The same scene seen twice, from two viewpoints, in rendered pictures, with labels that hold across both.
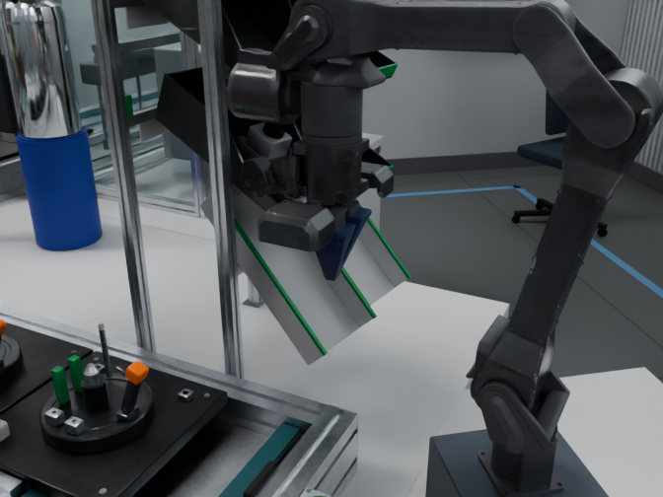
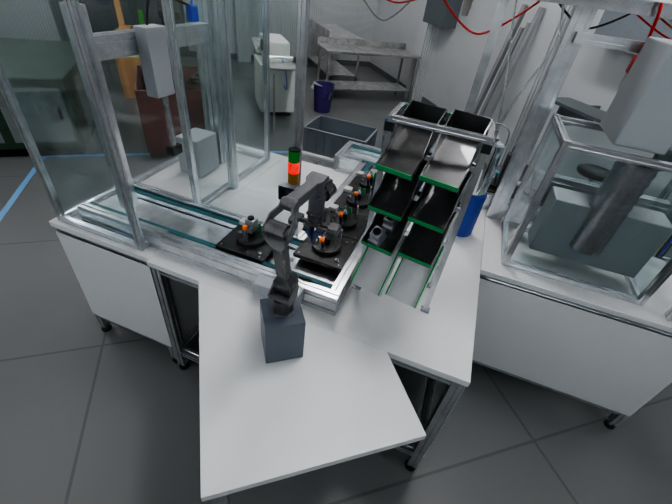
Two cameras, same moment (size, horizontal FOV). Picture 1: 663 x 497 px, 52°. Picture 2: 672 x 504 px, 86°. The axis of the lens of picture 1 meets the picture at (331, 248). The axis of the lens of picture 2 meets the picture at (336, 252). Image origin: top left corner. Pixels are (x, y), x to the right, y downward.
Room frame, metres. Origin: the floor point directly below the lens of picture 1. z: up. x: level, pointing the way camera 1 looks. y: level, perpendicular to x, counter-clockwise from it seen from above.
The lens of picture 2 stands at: (0.53, -1.06, 2.03)
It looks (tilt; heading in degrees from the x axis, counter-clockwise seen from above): 38 degrees down; 80
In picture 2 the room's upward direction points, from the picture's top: 8 degrees clockwise
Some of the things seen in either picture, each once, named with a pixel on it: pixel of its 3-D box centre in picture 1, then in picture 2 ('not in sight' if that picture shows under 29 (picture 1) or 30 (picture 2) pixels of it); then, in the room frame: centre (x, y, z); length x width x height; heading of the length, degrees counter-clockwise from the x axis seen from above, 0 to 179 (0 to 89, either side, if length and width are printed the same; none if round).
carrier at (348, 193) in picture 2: not in sight; (359, 195); (0.95, 0.74, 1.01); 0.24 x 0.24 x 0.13; 64
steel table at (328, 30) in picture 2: not in sight; (330, 51); (1.43, 8.12, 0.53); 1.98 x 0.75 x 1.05; 101
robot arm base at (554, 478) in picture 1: (522, 446); (283, 304); (0.53, -0.19, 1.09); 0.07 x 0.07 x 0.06; 11
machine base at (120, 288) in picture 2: not in sight; (199, 236); (-0.08, 1.08, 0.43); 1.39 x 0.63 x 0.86; 64
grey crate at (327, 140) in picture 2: not in sight; (340, 139); (1.03, 2.31, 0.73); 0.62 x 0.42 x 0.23; 154
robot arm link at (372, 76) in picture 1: (332, 94); (317, 198); (0.63, 0.00, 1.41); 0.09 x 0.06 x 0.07; 60
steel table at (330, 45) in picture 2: not in sight; (366, 71); (2.02, 6.62, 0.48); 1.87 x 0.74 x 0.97; 11
